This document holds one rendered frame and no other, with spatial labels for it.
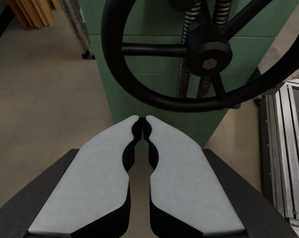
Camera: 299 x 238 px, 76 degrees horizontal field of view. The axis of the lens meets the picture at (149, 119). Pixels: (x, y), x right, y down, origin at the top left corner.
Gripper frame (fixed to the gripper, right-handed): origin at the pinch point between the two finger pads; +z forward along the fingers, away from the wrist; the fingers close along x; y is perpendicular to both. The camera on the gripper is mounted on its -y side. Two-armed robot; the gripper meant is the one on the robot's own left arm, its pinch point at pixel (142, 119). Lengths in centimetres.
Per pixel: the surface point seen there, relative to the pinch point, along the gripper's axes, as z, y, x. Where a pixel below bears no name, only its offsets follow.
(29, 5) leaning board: 159, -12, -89
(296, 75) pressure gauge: 35, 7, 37
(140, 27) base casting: 36.1, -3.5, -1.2
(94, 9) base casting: 34.3, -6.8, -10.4
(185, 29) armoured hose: 22.6, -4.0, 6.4
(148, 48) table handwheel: 16.2, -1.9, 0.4
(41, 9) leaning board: 163, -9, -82
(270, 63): 43, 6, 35
